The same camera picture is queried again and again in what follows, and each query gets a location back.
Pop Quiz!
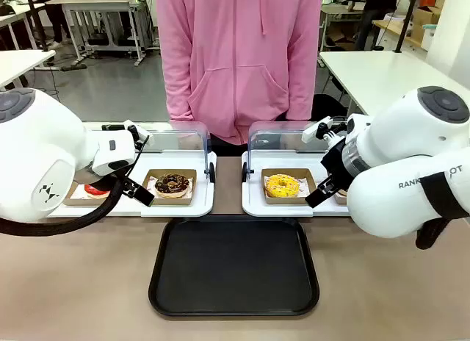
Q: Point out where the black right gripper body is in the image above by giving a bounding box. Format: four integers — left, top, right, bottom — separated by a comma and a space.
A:
320, 137, 355, 184

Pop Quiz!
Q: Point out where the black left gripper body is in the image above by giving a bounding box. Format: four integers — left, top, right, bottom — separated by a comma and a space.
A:
87, 166, 126, 190

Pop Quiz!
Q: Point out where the red glazed donut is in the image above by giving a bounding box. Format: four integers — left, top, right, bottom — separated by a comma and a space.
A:
84, 183, 112, 200

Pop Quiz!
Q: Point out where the chocolate glazed donut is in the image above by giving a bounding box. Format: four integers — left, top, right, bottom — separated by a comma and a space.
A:
153, 173, 193, 200

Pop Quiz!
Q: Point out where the yellow sprinkled donut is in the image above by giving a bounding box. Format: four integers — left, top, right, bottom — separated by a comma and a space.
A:
264, 173, 301, 199

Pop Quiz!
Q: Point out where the black plastic serving tray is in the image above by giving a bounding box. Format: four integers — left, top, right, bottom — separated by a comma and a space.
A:
148, 218, 320, 317

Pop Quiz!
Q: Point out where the black chair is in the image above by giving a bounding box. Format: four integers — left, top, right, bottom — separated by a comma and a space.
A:
311, 93, 349, 122

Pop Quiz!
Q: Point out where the white display case base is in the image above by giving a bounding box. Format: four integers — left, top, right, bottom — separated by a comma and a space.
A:
241, 151, 354, 218
47, 151, 217, 218

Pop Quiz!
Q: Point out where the clear plastic case cover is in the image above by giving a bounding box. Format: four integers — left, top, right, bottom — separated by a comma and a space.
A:
141, 121, 217, 184
246, 121, 333, 181

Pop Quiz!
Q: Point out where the large white background table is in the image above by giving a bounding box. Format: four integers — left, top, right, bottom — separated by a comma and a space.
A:
318, 49, 470, 117

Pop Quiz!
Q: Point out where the person in pink hoodie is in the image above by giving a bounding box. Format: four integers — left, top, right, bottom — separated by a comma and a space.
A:
155, 0, 325, 146

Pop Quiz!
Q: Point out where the wooden background table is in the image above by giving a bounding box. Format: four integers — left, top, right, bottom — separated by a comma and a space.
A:
372, 18, 435, 51

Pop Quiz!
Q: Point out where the background person in dark clothes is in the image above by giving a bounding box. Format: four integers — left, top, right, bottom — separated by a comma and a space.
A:
351, 0, 399, 52

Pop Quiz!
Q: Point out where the black vertical pole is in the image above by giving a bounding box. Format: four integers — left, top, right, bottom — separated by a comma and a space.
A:
394, 0, 420, 54

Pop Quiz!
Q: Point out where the cardboard box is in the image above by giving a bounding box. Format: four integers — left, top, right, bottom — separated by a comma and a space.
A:
410, 5, 443, 40

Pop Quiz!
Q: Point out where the background person in black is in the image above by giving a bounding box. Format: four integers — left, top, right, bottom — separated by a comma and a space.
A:
35, 0, 73, 51

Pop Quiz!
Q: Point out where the grey background desk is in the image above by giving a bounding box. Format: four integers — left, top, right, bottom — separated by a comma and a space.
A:
44, 0, 154, 67

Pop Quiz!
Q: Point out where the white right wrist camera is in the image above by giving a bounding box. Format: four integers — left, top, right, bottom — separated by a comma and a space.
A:
301, 116, 337, 144

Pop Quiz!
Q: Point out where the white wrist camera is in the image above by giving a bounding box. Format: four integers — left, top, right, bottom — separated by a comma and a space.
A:
123, 119, 153, 148
301, 116, 337, 144

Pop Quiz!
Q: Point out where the black braided cable sleeve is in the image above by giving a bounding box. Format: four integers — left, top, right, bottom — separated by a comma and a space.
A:
0, 173, 124, 237

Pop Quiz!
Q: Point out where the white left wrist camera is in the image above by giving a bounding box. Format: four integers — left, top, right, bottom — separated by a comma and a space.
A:
123, 119, 153, 148

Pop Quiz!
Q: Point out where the black strap and cable sleeve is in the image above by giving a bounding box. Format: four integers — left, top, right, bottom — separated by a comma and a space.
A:
414, 170, 470, 251

